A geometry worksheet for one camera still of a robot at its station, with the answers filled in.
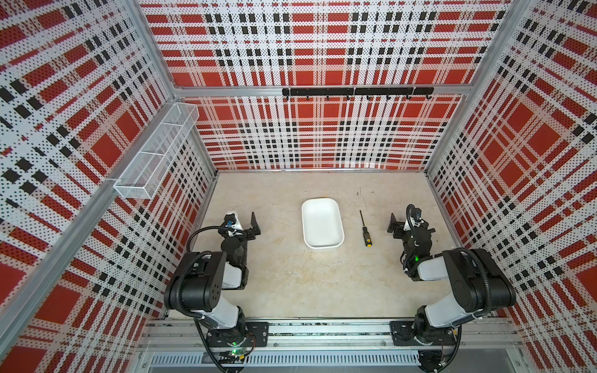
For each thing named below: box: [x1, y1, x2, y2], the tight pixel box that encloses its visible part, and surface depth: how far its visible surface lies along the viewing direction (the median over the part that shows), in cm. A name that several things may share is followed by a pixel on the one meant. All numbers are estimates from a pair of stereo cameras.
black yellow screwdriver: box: [359, 209, 373, 248], surface depth 97 cm
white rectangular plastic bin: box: [301, 197, 346, 250], surface depth 103 cm
